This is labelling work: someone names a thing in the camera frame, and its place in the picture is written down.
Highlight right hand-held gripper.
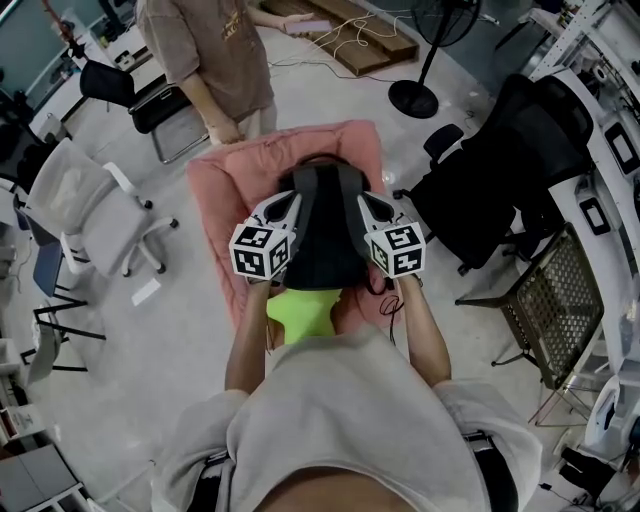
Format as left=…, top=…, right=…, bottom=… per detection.
left=355, top=191, right=427, bottom=279

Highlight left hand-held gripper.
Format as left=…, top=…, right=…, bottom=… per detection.
left=228, top=191, right=304, bottom=280

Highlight grey and black backpack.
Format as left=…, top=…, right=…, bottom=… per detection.
left=276, top=153, right=386, bottom=291

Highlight person's right forearm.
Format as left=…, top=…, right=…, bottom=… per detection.
left=397, top=273, right=452, bottom=384

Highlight person's left forearm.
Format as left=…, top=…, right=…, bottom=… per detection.
left=224, top=282, right=274, bottom=396

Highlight green star pillow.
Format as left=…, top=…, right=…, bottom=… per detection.
left=266, top=288, right=341, bottom=346

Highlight black standing fan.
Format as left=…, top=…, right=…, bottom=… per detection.
left=388, top=0, right=484, bottom=120

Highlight light grey office chair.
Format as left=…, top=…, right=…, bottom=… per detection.
left=22, top=137, right=180, bottom=278

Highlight black mesh office chair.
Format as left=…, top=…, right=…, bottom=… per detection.
left=393, top=73, right=596, bottom=276

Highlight person's grey shirt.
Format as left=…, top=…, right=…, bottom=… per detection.
left=149, top=327, right=544, bottom=512

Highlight brown perforated metal chair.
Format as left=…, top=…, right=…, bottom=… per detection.
left=454, top=222, right=606, bottom=391

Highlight black cantilever chair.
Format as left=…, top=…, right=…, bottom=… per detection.
left=79, top=59, right=211, bottom=164

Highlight white box appliance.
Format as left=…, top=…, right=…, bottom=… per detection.
left=579, top=197, right=611, bottom=236
left=604, top=122, right=640, bottom=174

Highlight blue chair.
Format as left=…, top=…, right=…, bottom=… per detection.
left=14, top=199, right=89, bottom=306

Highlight white shelving unit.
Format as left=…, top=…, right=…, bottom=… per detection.
left=519, top=0, right=640, bottom=466

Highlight pink smartphone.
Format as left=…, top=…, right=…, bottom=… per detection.
left=283, top=19, right=332, bottom=36

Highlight grey folding chair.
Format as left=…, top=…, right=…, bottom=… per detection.
left=19, top=299, right=107, bottom=386

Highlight white rounded device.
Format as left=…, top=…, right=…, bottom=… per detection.
left=582, top=374, right=640, bottom=456

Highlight wooden coat rack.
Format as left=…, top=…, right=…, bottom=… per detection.
left=42, top=0, right=89, bottom=59

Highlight black bag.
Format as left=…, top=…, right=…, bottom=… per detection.
left=557, top=447, right=616, bottom=489

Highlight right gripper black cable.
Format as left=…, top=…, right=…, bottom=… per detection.
left=364, top=272, right=406, bottom=346

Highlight thin wire frame stand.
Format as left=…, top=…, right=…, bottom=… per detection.
left=529, top=384, right=596, bottom=426

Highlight white cable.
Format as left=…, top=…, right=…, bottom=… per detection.
left=269, top=12, right=401, bottom=66

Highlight person's left black strap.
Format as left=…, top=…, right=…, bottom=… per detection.
left=197, top=452, right=234, bottom=512

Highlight person's black strap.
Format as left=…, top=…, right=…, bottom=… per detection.
left=464, top=432, right=519, bottom=512
left=197, top=452, right=234, bottom=512

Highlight person's right black strap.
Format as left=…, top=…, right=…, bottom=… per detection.
left=464, top=432, right=519, bottom=512

